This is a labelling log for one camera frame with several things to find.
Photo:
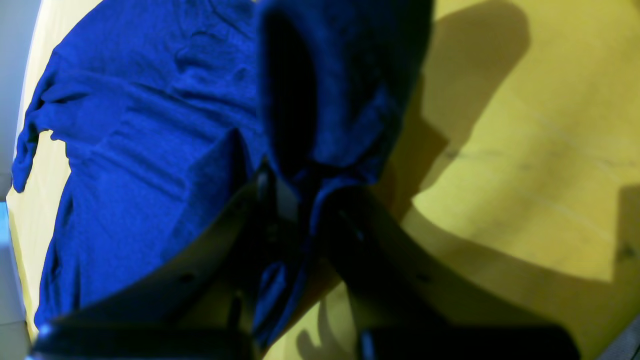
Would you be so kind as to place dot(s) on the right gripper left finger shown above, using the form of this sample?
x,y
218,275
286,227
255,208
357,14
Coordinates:
x,y
199,306

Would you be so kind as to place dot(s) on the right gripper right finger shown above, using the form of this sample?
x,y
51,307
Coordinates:
x,y
407,306

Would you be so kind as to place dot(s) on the navy blue long-sleeve shirt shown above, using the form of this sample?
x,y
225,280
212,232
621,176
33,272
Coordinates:
x,y
167,107

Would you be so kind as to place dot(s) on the yellow table cloth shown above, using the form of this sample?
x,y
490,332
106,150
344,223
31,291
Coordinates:
x,y
542,138

